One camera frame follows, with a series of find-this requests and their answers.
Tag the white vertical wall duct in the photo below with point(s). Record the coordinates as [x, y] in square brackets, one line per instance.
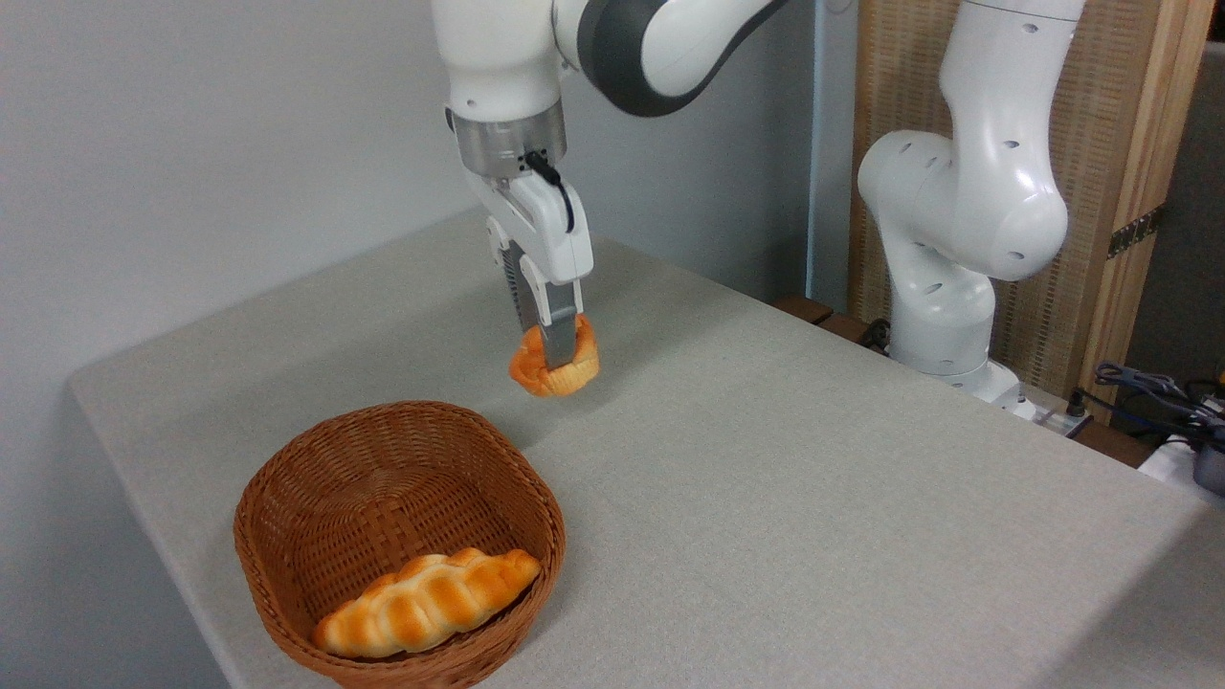
[816, 144]

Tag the metal screen hinge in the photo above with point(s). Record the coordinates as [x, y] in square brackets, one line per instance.
[1135, 232]

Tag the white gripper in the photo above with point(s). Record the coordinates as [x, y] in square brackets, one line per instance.
[545, 230]

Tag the black plug with white socket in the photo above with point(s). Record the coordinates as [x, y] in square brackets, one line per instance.
[1077, 404]

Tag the grey container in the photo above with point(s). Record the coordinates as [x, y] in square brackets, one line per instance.
[1212, 467]

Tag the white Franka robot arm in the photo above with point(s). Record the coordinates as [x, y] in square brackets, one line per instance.
[967, 191]

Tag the long braided bread loaf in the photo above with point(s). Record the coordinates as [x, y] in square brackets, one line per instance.
[426, 603]

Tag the round knotted bread roll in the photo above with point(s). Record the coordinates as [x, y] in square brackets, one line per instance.
[579, 375]

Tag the brown wicker basket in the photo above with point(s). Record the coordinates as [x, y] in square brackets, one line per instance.
[306, 536]

